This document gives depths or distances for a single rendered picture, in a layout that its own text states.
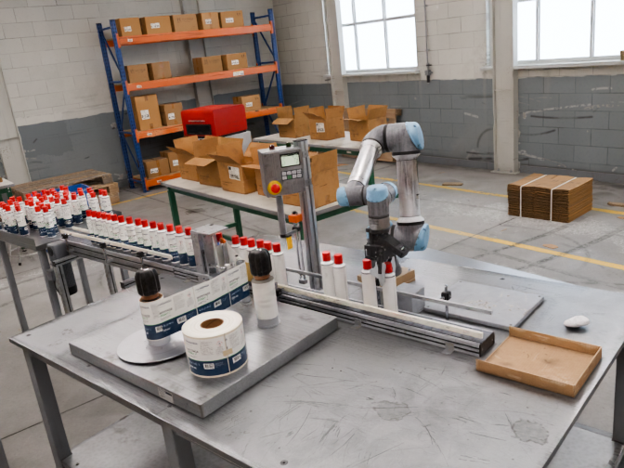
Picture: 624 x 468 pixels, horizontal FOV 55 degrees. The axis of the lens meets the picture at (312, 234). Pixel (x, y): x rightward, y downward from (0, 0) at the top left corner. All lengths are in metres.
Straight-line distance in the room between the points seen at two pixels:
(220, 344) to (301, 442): 0.43
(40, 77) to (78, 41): 0.79
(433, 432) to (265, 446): 0.46
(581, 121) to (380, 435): 6.31
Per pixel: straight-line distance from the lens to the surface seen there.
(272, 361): 2.06
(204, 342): 1.95
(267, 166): 2.44
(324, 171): 4.18
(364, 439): 1.73
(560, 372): 2.02
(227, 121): 7.94
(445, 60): 8.72
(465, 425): 1.77
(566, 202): 6.11
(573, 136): 7.77
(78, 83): 9.94
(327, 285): 2.38
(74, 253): 3.96
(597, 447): 2.77
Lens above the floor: 1.87
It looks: 18 degrees down
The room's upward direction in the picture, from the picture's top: 7 degrees counter-clockwise
